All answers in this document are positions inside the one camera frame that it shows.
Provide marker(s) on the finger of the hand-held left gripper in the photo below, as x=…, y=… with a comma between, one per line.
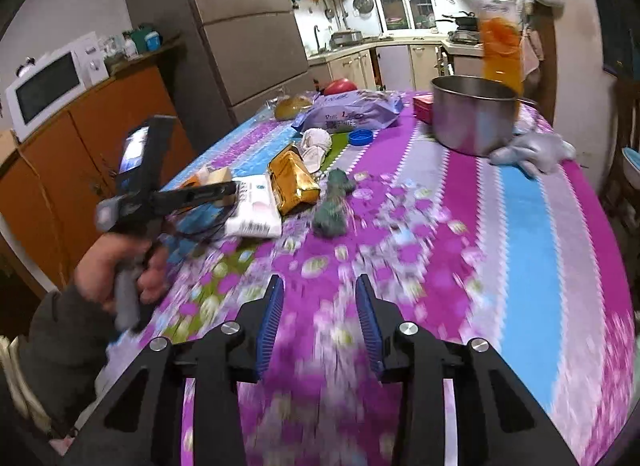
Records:
x=200, y=194

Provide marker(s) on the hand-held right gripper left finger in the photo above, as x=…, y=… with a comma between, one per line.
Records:
x=270, y=326

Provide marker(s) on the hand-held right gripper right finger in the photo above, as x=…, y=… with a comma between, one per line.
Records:
x=367, y=331

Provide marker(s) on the white medicine box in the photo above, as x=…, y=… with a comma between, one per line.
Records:
x=255, y=211

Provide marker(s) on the gold foil packet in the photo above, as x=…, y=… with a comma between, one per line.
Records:
x=292, y=180

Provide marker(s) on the person's left forearm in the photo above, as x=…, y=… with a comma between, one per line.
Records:
x=55, y=346

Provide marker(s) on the person's left hand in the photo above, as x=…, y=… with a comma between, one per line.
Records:
x=95, y=271

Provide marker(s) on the yellow foam block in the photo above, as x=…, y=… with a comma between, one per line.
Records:
x=220, y=175

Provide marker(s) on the brown wooden cabinet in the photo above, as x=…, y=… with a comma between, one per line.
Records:
x=75, y=155

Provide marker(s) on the white crumpled tissue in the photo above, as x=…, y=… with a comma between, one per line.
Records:
x=316, y=143

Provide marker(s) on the bagged brown bun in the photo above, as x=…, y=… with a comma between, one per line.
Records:
x=292, y=106

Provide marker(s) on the purple floral striped tablecloth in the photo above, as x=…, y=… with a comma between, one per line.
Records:
x=500, y=256

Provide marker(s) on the white microwave oven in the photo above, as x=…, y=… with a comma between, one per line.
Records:
x=50, y=90

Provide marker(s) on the grey refrigerator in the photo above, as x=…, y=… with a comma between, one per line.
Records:
x=240, y=45

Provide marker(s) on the white pill bottle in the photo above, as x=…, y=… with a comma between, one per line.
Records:
x=130, y=46

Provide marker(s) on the blue lidded jar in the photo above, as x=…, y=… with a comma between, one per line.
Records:
x=153, y=40

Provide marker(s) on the purple snack bag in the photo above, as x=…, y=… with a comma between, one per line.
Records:
x=350, y=113

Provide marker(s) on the blue bottle cap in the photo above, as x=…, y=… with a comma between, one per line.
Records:
x=361, y=137

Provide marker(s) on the green container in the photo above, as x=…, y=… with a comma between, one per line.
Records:
x=142, y=30

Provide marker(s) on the red apple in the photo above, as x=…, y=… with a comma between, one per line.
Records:
x=340, y=86

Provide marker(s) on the electric cooking pan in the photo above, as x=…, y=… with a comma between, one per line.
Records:
x=346, y=38

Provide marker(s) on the red box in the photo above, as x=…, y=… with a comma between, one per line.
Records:
x=422, y=108

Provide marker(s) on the kitchen counter cabinets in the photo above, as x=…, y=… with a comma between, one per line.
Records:
x=395, y=65

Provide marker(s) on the grey glove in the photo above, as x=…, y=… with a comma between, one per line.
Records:
x=535, y=150

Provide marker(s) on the hanging round strainer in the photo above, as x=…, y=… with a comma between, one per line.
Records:
x=363, y=4

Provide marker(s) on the black wok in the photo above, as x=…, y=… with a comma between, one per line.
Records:
x=462, y=21

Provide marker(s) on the orange juice bottle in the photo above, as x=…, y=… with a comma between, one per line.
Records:
x=500, y=45

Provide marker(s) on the blue plastic basin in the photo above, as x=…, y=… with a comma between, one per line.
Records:
x=632, y=158

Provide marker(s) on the pink hanging towel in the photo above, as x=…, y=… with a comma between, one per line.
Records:
x=535, y=53

